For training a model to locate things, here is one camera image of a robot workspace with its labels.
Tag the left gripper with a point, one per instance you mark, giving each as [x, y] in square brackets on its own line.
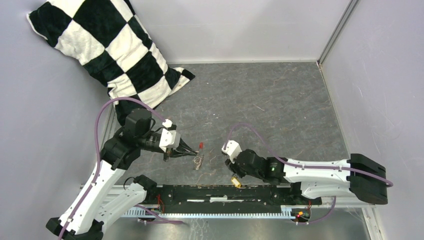
[183, 147]

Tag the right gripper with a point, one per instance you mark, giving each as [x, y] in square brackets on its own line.
[234, 168]

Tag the silver keyring bundle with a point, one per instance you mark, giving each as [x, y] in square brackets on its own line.
[198, 161]

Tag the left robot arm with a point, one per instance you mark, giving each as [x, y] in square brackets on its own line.
[87, 218]

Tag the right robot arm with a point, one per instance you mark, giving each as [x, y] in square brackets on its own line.
[357, 176]

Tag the black white checkered cloth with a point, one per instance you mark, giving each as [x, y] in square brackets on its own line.
[109, 41]

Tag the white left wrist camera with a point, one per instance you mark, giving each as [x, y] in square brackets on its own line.
[170, 137]

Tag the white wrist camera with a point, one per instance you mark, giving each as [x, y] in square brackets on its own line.
[231, 149]
[170, 137]

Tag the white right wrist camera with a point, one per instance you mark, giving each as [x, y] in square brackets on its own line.
[231, 149]

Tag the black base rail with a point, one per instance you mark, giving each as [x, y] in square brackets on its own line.
[226, 199]

